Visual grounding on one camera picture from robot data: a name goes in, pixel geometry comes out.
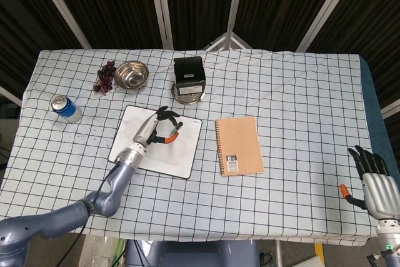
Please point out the white dry-erase board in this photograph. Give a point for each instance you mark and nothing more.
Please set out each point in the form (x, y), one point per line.
(184, 154)

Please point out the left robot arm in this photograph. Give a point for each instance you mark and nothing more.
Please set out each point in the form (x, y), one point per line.
(118, 182)

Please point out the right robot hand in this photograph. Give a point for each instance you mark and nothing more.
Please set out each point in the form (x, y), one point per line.
(379, 192)

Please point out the blue drink can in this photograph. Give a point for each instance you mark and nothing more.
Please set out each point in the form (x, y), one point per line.
(67, 110)

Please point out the green labelled whiteboard marker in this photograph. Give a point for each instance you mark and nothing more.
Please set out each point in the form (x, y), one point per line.
(175, 128)

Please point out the upturned steel bowl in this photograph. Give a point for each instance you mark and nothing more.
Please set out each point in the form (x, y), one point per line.
(187, 99)

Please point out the black cardboard box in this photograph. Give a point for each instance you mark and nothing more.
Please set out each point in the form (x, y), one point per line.
(189, 76)

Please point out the bunch of dark grapes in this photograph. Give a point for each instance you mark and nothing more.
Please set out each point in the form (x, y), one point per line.
(105, 76)

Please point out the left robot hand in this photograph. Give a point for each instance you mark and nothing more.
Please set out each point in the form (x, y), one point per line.
(146, 127)

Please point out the brown spiral notebook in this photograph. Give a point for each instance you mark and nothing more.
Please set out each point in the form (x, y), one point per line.
(239, 142)

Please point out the checked light tablecloth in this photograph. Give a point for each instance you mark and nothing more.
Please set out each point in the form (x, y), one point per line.
(281, 92)

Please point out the grey robot torso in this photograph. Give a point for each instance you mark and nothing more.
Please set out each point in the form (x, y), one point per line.
(187, 254)

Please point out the upright steel bowl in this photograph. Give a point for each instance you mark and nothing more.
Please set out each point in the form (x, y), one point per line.
(131, 74)

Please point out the dark folding screen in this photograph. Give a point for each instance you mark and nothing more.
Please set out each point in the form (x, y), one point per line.
(118, 4)

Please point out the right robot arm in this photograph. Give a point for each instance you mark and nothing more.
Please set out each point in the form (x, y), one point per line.
(389, 232)

